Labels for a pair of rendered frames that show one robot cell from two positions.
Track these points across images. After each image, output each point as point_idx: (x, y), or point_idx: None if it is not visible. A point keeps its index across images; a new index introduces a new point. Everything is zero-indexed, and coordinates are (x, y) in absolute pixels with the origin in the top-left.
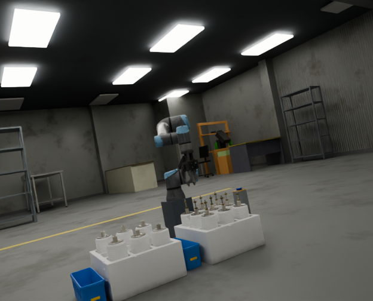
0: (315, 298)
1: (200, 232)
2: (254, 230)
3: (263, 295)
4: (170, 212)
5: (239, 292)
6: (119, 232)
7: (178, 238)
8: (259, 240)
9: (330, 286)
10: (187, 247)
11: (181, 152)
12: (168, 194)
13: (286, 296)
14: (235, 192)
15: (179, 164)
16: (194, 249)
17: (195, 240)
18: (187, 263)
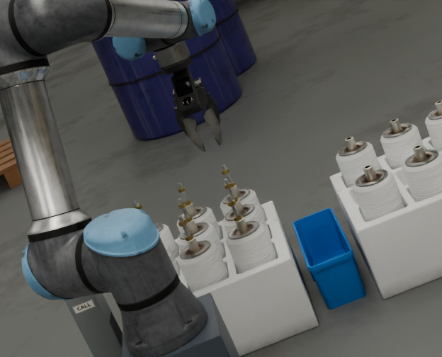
0: (268, 182)
1: (275, 209)
2: None
3: (302, 188)
4: (231, 343)
5: (319, 193)
6: (433, 149)
7: (307, 258)
8: None
9: None
10: (319, 211)
11: (190, 58)
12: (190, 292)
13: (285, 185)
14: None
15: (197, 96)
16: (309, 225)
17: (287, 241)
18: (336, 235)
